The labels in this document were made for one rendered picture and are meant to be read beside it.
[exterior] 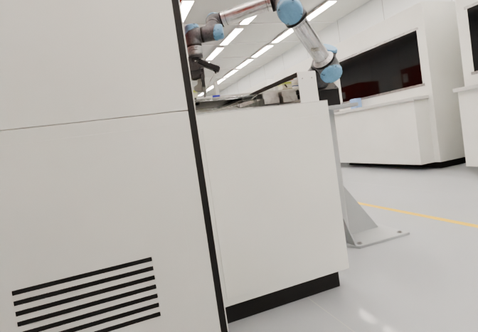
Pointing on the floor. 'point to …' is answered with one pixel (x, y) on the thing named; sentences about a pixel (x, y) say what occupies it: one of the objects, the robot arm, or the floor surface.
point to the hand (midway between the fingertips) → (205, 94)
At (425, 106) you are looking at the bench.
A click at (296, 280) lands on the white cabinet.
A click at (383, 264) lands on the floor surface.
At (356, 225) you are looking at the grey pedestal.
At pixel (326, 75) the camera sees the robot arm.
